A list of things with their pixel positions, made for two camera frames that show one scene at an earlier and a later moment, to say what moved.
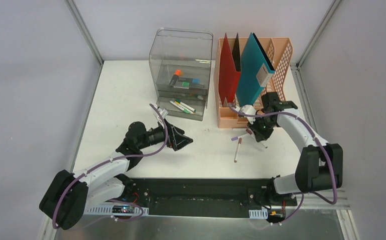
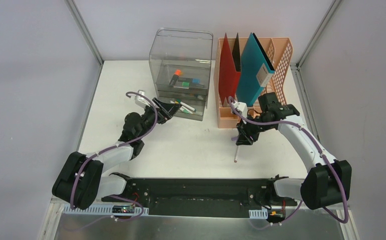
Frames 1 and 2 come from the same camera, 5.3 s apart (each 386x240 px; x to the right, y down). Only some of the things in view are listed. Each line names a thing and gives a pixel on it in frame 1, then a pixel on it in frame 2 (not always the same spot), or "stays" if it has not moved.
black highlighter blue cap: [189, 80] stays
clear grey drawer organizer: [180, 60] stays
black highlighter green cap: [181, 84] stays
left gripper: [171, 137] → [157, 110]
